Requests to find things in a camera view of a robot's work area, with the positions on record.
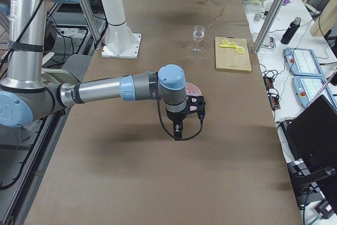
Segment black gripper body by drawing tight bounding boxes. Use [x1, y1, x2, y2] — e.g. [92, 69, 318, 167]
[166, 110, 186, 130]

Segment clear wine glass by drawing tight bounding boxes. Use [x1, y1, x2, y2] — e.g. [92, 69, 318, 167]
[192, 25, 205, 54]

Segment pink bowl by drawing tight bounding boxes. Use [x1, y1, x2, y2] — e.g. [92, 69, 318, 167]
[185, 82, 202, 96]

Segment bamboo cutting board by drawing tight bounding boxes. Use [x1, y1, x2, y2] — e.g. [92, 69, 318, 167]
[214, 37, 252, 72]

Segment lemon slice far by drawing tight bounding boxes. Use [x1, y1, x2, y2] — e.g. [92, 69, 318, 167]
[221, 39, 230, 45]

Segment lemon slice near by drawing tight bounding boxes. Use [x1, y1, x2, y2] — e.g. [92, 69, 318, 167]
[236, 47, 245, 54]

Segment black monitor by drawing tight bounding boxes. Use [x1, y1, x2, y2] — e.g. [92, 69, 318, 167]
[287, 95, 336, 211]

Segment lower teach pendant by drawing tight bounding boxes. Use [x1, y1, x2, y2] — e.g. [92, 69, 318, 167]
[293, 76, 325, 108]

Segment teach pendant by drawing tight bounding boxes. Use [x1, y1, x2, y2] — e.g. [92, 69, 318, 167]
[293, 76, 325, 108]
[283, 47, 323, 77]

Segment upper teach pendant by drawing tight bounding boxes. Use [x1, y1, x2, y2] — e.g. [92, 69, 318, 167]
[283, 47, 323, 77]

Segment black water bottle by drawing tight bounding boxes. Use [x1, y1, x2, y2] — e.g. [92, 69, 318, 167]
[281, 17, 302, 45]

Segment white pedestal column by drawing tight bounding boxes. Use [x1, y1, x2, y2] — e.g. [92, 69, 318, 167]
[101, 0, 142, 59]

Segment aluminium frame post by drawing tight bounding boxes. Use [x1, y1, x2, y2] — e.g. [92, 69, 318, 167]
[252, 0, 284, 55]

